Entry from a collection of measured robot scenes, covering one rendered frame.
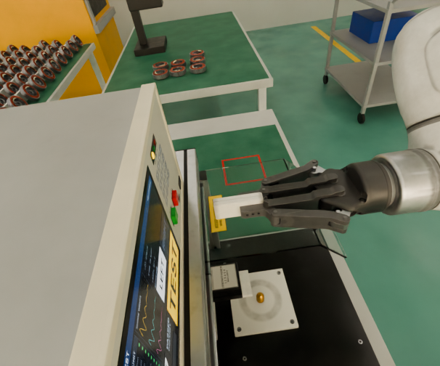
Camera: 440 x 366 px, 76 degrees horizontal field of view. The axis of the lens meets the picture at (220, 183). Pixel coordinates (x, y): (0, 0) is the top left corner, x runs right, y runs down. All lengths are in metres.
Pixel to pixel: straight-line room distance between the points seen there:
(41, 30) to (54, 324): 3.84
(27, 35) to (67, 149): 3.71
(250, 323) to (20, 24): 3.79
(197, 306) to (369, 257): 1.52
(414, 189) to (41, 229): 0.42
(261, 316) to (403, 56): 0.60
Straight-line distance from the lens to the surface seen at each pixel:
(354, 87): 3.08
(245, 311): 0.76
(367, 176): 0.42
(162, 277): 0.32
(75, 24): 3.83
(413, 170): 0.44
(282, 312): 0.76
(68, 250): 0.24
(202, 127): 1.42
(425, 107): 0.49
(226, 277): 0.64
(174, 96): 1.81
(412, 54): 0.51
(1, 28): 4.15
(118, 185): 0.27
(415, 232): 2.06
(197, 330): 0.40
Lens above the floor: 1.48
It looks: 43 degrees down
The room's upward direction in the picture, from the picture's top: 9 degrees counter-clockwise
